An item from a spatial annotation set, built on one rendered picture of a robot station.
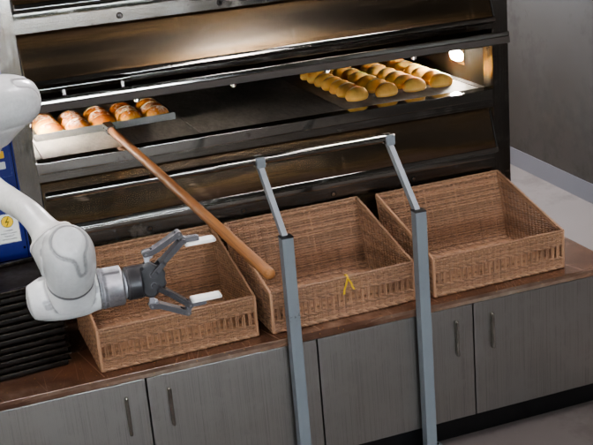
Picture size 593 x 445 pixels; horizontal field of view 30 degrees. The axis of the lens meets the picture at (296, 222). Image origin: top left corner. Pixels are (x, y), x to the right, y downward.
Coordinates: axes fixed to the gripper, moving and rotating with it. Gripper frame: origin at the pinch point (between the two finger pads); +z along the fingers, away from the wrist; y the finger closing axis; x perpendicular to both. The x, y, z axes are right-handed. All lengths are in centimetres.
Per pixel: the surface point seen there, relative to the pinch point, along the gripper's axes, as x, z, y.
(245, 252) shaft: -23.7, 14.1, 7.1
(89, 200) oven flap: -154, -8, 25
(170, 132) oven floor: -169, 27, 9
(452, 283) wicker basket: -106, 110, 64
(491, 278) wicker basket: -107, 126, 66
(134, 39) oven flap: -155, 16, -30
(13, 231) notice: -150, -36, 30
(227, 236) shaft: -38.5, 13.3, 7.0
